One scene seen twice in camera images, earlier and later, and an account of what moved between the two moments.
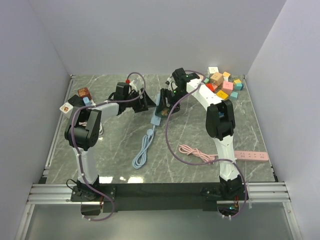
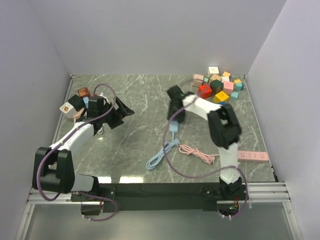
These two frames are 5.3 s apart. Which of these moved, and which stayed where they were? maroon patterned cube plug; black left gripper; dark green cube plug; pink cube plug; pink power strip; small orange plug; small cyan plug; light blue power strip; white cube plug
Moved: black left gripper; light blue power strip; dark green cube plug
Stayed: small orange plug; maroon patterned cube plug; pink power strip; small cyan plug; white cube plug; pink cube plug
